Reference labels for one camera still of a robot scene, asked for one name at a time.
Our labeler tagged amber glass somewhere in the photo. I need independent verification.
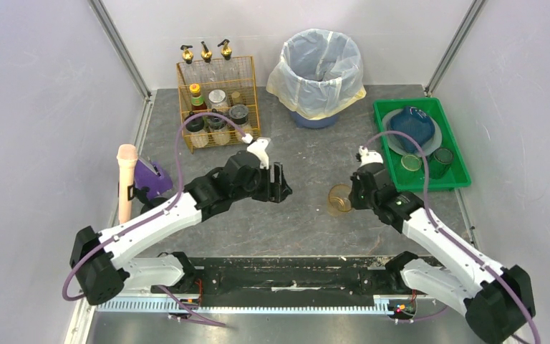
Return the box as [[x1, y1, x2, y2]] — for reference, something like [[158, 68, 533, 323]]
[[327, 184, 352, 216]]

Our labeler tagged black flip-cap spice jar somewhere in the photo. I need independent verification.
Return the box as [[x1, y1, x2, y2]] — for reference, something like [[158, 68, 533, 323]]
[[206, 110, 231, 145]]

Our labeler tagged black cap spice jar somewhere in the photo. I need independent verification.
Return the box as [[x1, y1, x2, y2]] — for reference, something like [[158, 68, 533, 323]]
[[185, 116, 209, 148]]

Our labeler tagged small yellow oil bottle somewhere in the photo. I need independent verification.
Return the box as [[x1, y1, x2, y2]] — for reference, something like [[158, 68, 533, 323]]
[[231, 91, 245, 105]]

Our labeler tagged red sauce bottle green label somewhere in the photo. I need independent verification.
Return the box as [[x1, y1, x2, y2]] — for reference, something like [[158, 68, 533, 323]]
[[188, 83, 209, 113]]

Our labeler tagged brown-sauce bottle gold spout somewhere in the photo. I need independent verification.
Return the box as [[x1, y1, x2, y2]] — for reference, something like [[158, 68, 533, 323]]
[[201, 41, 221, 90]]

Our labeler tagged grey-green round plate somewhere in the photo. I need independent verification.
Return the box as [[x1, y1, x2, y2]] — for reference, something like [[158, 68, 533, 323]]
[[382, 109, 443, 156]]

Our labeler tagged clear oil bottle gold spout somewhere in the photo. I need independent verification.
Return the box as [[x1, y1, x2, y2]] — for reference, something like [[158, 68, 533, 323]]
[[180, 44, 201, 85]]

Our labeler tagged green glass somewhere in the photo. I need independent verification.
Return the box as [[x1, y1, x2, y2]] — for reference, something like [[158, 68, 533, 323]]
[[398, 154, 423, 183]]

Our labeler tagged blue ribbed dish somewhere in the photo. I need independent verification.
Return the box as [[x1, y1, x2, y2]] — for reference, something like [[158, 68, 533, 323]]
[[387, 106, 435, 146]]

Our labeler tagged dark smoky glass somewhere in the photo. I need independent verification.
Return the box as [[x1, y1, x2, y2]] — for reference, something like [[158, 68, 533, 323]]
[[428, 147, 455, 179]]

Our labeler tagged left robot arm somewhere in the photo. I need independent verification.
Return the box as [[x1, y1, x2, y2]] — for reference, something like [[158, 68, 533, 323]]
[[62, 150, 292, 305]]

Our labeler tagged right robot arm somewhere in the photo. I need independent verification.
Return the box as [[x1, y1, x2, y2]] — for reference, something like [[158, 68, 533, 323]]
[[349, 162, 536, 343]]

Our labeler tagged bin with plastic liner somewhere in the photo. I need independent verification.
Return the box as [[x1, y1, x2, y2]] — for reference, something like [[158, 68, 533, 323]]
[[266, 29, 366, 129]]

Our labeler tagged purple box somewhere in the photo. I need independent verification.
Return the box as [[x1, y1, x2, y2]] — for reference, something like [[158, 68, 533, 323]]
[[134, 157, 173, 200]]

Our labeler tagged green plastic tray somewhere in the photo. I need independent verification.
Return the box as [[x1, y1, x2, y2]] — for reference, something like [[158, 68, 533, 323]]
[[372, 97, 471, 192]]

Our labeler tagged beige microphone on stand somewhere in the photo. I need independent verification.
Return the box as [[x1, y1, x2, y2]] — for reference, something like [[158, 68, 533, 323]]
[[117, 143, 138, 224]]

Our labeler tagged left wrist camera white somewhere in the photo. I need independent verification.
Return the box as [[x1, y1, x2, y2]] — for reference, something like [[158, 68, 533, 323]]
[[242, 133, 271, 170]]

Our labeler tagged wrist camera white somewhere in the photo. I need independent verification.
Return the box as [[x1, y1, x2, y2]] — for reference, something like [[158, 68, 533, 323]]
[[356, 145, 384, 167], [242, 133, 271, 170]]

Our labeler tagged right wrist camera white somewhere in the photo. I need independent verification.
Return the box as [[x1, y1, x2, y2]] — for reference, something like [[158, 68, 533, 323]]
[[356, 145, 384, 167]]

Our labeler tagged yellow wire rack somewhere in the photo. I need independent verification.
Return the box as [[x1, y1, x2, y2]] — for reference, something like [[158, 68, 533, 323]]
[[176, 56, 261, 152]]

